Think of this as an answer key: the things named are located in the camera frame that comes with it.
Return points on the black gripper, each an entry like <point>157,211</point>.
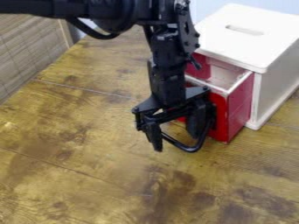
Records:
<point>172,101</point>

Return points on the red wooden drawer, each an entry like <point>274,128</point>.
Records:
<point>231,86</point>

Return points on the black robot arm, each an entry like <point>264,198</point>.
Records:
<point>105,18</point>

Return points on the white wooden cabinet box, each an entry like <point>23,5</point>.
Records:
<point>258,40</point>

